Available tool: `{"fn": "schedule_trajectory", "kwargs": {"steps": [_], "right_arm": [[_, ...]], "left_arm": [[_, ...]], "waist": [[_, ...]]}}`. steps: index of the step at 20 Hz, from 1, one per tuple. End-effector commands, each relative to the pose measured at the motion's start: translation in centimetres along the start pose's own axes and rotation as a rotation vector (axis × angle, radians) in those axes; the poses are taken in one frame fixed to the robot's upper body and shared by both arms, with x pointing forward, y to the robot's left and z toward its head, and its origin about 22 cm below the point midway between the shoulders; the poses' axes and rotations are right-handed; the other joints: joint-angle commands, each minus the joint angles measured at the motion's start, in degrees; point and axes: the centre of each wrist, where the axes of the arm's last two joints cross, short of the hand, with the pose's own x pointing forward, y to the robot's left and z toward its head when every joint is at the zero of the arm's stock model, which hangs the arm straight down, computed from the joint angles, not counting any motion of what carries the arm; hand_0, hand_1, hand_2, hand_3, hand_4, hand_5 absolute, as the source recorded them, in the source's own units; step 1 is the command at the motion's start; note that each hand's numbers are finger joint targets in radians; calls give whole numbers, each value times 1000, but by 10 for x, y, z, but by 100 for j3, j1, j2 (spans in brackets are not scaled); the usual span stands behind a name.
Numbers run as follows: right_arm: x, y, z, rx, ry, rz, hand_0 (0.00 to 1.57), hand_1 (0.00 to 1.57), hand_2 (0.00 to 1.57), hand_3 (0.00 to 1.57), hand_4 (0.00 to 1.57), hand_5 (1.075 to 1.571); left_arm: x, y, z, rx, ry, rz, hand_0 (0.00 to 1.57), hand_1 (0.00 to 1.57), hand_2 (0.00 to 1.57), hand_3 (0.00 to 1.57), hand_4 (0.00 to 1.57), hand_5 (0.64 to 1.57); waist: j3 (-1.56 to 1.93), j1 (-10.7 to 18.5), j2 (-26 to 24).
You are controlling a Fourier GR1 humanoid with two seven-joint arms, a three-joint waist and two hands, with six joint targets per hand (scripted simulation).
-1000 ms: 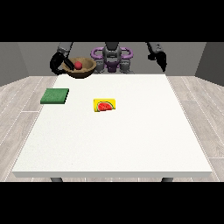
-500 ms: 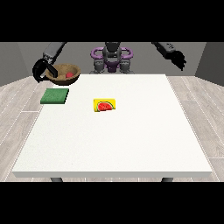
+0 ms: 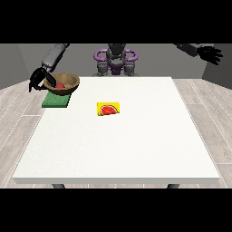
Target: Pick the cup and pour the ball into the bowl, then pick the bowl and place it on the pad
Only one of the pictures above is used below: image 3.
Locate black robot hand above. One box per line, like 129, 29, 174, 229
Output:
28, 66, 58, 93
197, 45, 224, 66

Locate brown wooden bowl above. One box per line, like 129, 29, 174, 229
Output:
43, 72, 81, 97

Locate green square pad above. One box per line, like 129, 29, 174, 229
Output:
41, 91, 73, 109

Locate yellow cup with melon print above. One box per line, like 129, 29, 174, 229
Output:
96, 101, 121, 117

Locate grey robot trunk purple rings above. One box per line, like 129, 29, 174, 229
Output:
92, 43, 140, 78

